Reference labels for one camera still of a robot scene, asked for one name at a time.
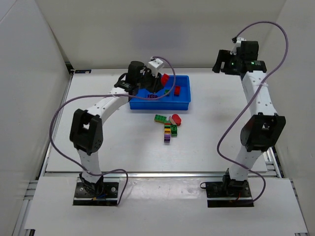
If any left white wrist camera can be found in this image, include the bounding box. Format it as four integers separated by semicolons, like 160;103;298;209
147;57;164;76

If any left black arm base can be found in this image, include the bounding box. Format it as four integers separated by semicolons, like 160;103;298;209
72;178;119;207

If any purple round lego brick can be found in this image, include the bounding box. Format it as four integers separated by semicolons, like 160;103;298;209
147;94;158;99

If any blue divided plastic bin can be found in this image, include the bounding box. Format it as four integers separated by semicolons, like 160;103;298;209
129;75;191;111

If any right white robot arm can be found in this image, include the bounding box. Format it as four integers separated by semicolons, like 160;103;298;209
213;37;286;195

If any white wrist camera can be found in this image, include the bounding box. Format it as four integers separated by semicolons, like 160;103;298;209
147;57;164;76
230;37;246;55

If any green flat lego plate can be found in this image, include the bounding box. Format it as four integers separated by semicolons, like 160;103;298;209
154;115;167;124

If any stacked multicolour lego column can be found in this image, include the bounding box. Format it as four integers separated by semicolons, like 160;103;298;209
164;123;171;143

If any red oval lego brick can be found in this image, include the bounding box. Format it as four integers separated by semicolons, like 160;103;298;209
171;114;182;126

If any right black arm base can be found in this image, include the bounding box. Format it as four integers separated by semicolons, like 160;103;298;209
200;180;254;208

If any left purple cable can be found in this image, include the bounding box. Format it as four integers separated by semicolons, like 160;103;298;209
49;55;176;207

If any red toothed lego brick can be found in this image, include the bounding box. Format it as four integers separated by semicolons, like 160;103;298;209
160;74;170;86

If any small green lego brick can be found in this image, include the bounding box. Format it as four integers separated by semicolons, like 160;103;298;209
164;89;171;96

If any aluminium front rail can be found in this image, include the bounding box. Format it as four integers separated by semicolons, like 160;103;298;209
93;171;284;178

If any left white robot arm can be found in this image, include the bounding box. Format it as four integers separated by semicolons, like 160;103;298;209
69;59;164;197

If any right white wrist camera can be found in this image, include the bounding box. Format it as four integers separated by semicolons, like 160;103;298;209
230;37;246;55

